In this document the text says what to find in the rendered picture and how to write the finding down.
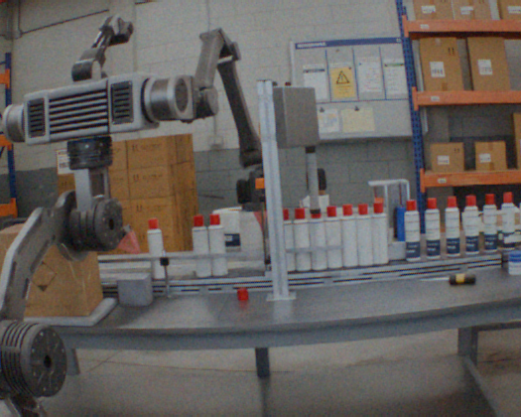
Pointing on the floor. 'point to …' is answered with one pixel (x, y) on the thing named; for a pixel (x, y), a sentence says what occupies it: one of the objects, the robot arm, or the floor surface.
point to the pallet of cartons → (149, 188)
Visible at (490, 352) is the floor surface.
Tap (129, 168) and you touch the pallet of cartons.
